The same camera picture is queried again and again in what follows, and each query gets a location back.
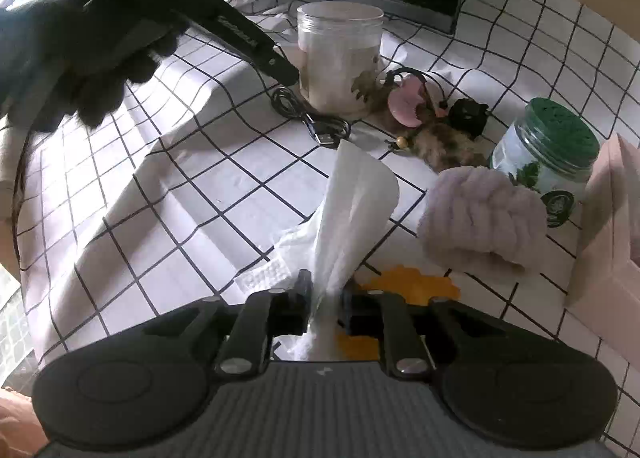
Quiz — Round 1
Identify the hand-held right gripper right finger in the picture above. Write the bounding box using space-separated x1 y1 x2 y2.
341 278 506 382

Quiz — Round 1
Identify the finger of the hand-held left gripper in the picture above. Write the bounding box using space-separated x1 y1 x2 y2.
167 0 302 87

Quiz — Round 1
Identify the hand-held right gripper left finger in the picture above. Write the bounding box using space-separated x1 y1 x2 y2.
144 269 314 377

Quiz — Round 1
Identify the white paper tissue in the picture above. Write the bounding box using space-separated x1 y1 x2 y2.
235 140 401 364

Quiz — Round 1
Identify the brown fluffy toy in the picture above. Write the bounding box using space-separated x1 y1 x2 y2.
385 113 489 173

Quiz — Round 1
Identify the pink box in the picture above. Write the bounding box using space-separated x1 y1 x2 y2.
565 133 640 364

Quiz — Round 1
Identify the yellow cloth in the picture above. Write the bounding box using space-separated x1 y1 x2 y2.
344 265 461 362

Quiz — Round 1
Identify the clear plastic jar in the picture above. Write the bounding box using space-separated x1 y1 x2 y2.
296 2 385 114

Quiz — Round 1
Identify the white grid tablecloth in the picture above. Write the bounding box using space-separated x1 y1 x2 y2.
15 0 640 454

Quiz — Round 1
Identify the pink hair claw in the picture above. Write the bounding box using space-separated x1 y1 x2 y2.
386 67 451 129

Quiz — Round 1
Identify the black hair claw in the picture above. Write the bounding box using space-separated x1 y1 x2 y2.
446 99 490 140

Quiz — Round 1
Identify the green lid glass jar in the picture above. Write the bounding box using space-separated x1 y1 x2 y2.
490 97 601 229

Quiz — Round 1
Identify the black usb cable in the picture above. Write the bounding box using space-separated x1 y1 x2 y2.
270 85 352 147

